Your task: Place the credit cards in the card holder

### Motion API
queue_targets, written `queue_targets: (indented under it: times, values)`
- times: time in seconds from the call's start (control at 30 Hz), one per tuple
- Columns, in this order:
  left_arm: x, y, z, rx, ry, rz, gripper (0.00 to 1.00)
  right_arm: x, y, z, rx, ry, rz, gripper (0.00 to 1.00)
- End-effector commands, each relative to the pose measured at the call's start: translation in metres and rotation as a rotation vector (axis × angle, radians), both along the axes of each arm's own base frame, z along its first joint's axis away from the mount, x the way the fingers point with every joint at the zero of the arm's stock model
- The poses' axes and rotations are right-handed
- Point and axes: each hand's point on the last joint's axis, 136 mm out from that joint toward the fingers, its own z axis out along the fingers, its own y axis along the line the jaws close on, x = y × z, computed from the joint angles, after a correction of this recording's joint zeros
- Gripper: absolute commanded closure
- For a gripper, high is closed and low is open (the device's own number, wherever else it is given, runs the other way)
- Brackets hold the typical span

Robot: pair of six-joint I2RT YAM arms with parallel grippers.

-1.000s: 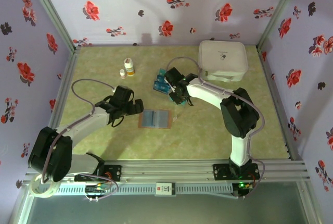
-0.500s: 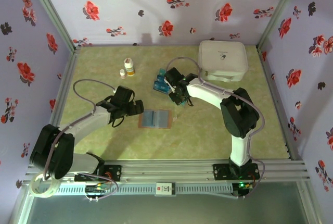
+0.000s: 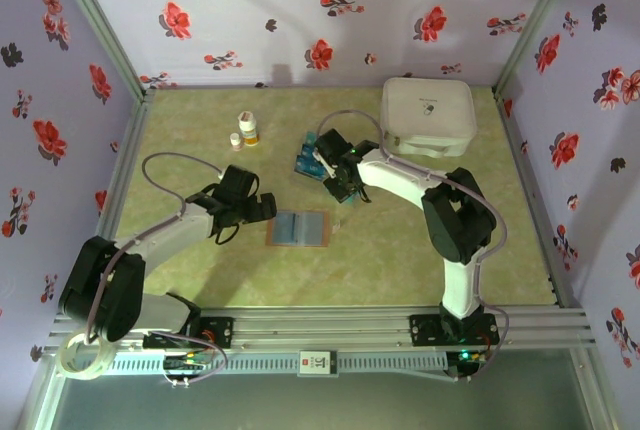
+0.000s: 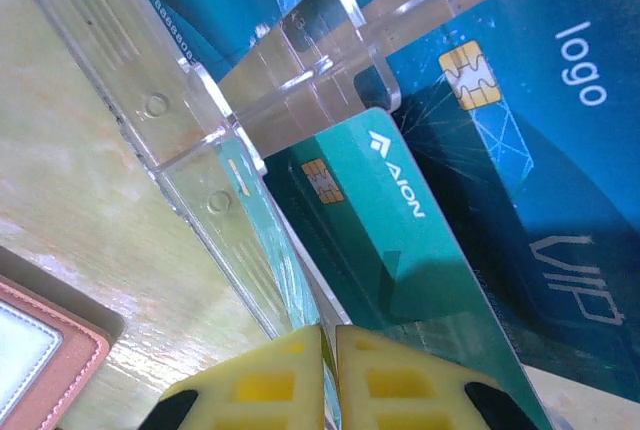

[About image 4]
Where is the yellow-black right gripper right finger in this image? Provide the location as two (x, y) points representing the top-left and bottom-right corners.
(334, 324), (539, 430)

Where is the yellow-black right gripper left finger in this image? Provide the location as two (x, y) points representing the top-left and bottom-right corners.
(142, 327), (324, 430)

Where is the teal credit card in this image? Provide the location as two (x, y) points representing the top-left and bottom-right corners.
(219, 138), (326, 334)
(262, 106), (551, 430)

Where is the pink leather card holder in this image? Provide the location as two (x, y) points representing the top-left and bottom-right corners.
(0, 274), (112, 430)

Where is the clear acrylic card stand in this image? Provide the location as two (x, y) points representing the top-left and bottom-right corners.
(9, 0), (571, 341)

